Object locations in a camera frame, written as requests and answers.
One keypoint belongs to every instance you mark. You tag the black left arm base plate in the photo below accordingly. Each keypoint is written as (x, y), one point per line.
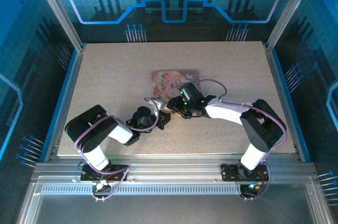
(88, 177)

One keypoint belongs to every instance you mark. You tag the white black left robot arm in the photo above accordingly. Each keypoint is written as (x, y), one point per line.
(92, 129)

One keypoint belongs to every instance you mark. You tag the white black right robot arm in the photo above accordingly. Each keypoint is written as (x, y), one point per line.
(264, 129)

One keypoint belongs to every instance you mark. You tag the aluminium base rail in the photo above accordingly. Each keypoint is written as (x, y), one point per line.
(171, 168)

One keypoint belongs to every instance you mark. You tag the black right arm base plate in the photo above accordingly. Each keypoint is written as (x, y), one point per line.
(228, 172)

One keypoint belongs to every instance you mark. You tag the pink illustrated keepsake box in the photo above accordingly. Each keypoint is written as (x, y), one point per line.
(163, 84)

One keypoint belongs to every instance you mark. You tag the aluminium lower frame bar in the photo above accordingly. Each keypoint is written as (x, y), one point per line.
(29, 205)
(318, 205)

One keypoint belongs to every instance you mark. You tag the aluminium side rail blue edge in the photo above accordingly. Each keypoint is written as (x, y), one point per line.
(285, 97)
(66, 97)

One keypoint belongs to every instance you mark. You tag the aluminium corner post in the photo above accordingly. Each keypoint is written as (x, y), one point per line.
(58, 10)
(290, 10)

